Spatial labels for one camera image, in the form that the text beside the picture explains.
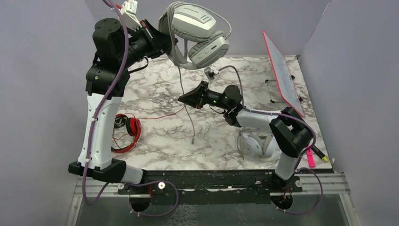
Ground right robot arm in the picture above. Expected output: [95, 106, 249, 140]
[178, 81, 316, 192]

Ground black yellow marker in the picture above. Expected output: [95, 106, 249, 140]
[312, 145, 328, 162]

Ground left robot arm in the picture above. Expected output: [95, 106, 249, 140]
[68, 18, 172, 194]

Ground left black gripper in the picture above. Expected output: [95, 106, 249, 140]
[117, 18, 178, 67]

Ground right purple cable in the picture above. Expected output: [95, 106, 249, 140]
[217, 65, 324, 216]

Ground red headphones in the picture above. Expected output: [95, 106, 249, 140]
[111, 113, 142, 153]

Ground black whiteboard stand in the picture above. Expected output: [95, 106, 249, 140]
[265, 74, 303, 104]

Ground white gaming headset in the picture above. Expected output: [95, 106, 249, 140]
[237, 129, 278, 158]

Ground pink highlighter marker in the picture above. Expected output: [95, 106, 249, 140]
[306, 149, 316, 168]

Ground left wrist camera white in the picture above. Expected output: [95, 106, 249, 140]
[117, 0, 142, 32]

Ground pink-framed whiteboard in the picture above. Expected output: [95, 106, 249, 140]
[262, 31, 304, 116]

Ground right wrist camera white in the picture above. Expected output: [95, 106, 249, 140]
[204, 67, 219, 82]

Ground grey cable with usb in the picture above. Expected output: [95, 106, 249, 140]
[167, 3, 233, 145]

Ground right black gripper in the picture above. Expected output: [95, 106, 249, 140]
[178, 81, 231, 111]

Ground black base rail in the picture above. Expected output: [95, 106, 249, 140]
[118, 169, 303, 205]

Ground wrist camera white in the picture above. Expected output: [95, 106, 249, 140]
[204, 67, 219, 82]
[117, 0, 142, 32]

